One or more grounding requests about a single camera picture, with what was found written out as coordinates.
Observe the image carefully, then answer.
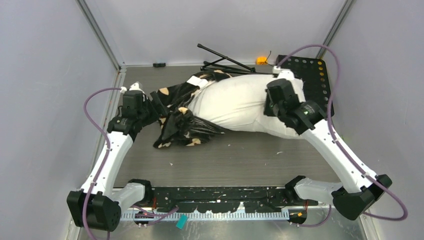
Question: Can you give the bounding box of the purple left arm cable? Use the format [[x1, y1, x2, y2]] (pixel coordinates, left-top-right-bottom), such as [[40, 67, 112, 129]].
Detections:
[[82, 87, 180, 240]]

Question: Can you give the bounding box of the aluminium frame rail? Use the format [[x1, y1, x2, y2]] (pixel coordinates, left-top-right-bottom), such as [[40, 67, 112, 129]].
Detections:
[[70, 188, 372, 222]]

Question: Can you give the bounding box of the white pillow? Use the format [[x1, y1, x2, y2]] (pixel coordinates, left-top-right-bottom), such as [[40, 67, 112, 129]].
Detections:
[[188, 74, 301, 140]]

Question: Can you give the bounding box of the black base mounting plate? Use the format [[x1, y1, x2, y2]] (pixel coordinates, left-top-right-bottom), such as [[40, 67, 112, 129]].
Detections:
[[134, 186, 318, 213]]

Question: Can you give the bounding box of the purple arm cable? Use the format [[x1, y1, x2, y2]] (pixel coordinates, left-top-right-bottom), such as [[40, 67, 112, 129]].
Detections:
[[82, 87, 180, 240], [276, 43, 409, 228]]

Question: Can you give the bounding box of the teal tape piece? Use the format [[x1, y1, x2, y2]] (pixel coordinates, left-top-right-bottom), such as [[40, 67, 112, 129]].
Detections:
[[175, 214, 189, 230]]

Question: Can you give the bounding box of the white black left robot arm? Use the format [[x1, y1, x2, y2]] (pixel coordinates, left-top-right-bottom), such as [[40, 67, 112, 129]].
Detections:
[[66, 89, 167, 232]]

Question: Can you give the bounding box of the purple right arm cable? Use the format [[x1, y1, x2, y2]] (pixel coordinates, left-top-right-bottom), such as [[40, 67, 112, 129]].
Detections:
[[276, 43, 409, 228]]

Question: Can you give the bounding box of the black perforated plate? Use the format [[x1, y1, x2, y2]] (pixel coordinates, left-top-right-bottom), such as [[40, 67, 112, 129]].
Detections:
[[280, 56, 334, 116]]

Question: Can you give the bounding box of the black floral pillowcase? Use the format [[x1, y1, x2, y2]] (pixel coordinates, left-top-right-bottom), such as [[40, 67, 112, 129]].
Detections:
[[153, 70, 232, 149]]

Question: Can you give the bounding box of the black folding stand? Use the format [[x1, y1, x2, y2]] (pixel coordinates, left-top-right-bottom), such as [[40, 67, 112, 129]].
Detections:
[[196, 43, 275, 75]]

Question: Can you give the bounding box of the small black clip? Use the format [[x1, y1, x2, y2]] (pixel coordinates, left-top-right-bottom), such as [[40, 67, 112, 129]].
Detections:
[[152, 62, 166, 68]]

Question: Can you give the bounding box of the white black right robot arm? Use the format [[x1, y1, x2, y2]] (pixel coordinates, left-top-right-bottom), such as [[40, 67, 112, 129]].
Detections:
[[264, 78, 393, 220]]

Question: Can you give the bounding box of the orange small device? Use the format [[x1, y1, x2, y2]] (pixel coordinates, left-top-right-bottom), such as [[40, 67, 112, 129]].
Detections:
[[255, 51, 272, 65]]

